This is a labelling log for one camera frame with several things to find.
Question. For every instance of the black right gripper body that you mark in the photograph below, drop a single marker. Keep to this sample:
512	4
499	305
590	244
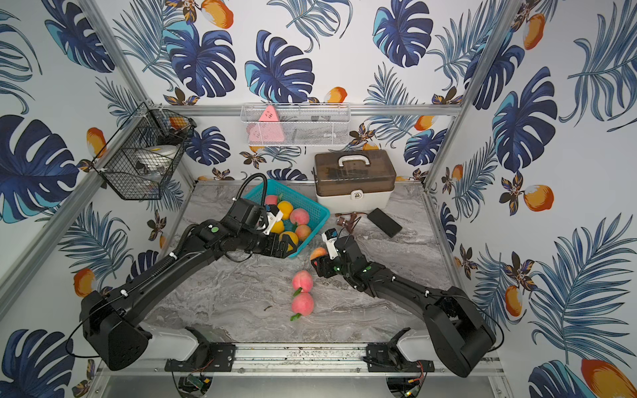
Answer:
342	270

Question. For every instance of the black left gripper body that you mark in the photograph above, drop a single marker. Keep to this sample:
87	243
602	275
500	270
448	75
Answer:
278	243

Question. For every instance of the orange pink peach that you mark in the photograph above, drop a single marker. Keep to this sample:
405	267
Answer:
318	252
303	232

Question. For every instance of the teal plastic basket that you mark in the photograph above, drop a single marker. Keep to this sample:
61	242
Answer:
319	214

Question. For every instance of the yellow peach front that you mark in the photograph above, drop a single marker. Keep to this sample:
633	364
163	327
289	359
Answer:
291	240

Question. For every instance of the yellow red peach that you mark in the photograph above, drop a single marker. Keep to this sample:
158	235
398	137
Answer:
286	208

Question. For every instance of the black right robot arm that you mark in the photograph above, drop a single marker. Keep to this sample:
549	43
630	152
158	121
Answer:
458	334

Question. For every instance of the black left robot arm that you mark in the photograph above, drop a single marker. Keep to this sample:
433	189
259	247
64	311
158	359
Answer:
111	322

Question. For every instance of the small brown tool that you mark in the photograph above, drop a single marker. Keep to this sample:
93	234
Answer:
348	221

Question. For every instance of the black phone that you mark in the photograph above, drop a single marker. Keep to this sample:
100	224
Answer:
385	223

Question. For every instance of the brown lidded storage box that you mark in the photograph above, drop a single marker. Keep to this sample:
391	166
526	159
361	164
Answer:
354	181

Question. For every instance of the pink triangle card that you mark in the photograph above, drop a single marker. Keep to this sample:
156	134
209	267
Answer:
268	129

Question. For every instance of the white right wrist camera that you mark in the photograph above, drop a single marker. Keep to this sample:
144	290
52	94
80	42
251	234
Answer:
329	239

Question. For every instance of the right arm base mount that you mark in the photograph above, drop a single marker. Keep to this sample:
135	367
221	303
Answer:
390	357

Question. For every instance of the aluminium front rail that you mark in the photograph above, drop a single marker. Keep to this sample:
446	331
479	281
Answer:
278	359

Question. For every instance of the clear wall shelf tray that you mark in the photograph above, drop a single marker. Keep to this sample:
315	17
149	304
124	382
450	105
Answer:
306	124

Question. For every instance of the black wire wall basket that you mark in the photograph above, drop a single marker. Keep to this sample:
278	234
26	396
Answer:
150	146

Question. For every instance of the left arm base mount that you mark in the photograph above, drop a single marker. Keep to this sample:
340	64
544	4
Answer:
208	357

